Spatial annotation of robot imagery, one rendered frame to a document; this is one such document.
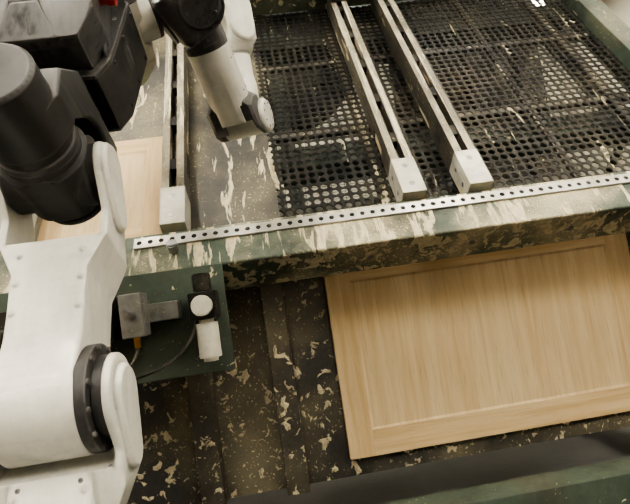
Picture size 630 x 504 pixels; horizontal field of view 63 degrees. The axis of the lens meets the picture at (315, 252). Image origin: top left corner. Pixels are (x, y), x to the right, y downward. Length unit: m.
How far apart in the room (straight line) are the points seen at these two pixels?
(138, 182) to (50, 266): 0.70
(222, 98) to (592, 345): 1.22
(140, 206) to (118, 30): 0.55
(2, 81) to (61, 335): 0.32
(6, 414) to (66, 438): 0.07
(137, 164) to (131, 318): 0.57
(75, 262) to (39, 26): 0.35
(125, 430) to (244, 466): 0.80
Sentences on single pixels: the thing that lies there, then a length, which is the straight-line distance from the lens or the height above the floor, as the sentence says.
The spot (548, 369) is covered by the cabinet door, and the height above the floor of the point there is 0.40.
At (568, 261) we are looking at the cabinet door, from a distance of 1.65.
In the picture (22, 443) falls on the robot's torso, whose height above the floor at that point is 0.58.
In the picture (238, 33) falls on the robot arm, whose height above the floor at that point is 1.32.
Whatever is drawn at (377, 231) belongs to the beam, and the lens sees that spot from 1.22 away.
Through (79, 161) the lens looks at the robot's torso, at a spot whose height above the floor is 0.95.
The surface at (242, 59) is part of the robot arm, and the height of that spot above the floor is 1.27.
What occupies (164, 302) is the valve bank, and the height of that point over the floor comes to 0.74.
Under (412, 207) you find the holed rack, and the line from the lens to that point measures 1.27.
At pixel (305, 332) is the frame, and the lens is 1.44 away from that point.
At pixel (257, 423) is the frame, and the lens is 1.48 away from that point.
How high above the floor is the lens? 0.71
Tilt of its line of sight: 4 degrees up
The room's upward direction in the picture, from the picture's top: 8 degrees counter-clockwise
